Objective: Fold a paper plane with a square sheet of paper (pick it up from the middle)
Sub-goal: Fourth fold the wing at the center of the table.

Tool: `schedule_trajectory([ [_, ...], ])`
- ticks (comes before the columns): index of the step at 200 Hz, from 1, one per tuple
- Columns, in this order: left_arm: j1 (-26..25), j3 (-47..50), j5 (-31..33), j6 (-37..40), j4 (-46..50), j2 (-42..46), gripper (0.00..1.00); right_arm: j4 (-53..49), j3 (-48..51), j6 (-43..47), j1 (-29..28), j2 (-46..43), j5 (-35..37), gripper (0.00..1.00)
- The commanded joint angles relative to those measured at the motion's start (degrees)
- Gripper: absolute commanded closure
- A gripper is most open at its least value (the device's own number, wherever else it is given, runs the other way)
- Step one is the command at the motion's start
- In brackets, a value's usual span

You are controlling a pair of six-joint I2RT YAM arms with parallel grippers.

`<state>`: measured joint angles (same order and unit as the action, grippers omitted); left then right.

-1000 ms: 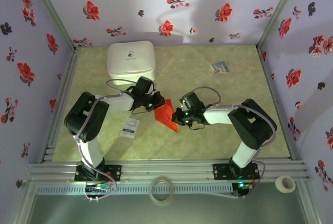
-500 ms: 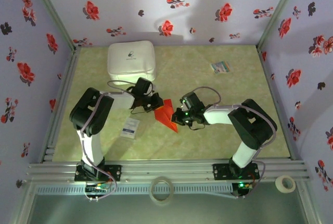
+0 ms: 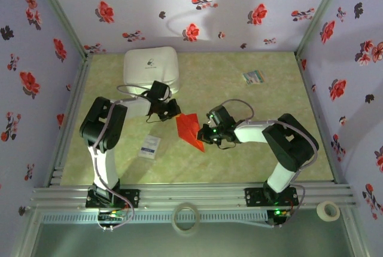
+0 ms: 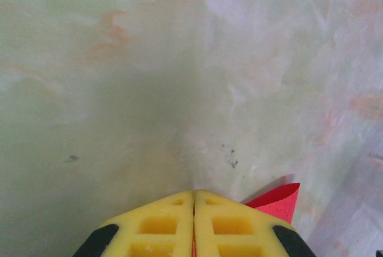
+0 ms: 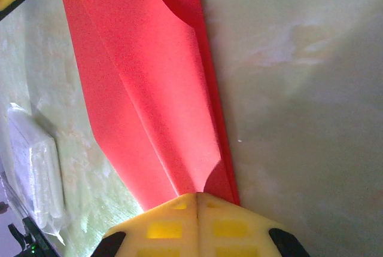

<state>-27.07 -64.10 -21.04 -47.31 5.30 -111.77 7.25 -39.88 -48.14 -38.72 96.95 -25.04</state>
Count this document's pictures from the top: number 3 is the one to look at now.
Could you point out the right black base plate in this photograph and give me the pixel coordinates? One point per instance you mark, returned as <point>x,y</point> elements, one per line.
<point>254,197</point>

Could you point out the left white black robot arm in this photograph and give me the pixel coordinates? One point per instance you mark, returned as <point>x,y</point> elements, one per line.
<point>131,107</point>

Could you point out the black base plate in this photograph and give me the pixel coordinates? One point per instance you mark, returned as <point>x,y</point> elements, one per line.
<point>131,197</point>
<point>254,197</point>

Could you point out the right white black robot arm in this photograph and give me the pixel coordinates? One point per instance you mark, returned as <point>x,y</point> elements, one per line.
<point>248,131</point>

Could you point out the long aluminium mounting rail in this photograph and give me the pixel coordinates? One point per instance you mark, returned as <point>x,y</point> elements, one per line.
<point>191,192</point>

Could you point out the aluminium corner post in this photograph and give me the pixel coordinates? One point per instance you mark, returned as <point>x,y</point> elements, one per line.
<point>60,15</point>
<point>320,15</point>

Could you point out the aluminium side rail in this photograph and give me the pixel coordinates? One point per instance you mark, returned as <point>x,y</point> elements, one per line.
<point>71,113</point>
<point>316,113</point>

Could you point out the small circuit board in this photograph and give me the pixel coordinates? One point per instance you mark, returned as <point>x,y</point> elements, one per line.
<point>110,216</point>
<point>279,213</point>

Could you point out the white packet with blue band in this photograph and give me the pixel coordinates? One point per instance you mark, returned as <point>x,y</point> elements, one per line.
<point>149,147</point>

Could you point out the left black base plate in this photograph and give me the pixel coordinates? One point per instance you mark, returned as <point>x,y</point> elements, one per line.
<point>131,197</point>

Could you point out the white zip case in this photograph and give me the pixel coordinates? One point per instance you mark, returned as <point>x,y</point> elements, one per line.
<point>151,65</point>

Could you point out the small teal orange packet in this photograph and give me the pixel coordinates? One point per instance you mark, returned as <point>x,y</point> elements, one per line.
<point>253,77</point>

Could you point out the white tape roll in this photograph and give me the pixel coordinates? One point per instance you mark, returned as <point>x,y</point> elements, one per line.
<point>321,213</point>

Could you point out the red paper sheet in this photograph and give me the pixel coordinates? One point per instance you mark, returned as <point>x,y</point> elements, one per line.
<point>187,128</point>

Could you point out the aluminium frame leg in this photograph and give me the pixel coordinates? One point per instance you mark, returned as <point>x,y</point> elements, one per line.
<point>27,233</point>
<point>356,236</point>

